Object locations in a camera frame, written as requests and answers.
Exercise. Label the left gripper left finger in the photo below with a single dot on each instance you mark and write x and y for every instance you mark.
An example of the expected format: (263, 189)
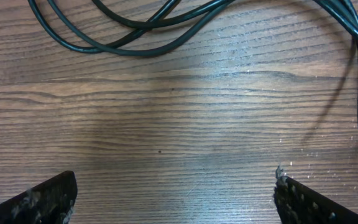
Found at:
(51, 202)

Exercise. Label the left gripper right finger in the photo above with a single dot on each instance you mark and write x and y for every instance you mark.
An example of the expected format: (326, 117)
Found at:
(298, 204)

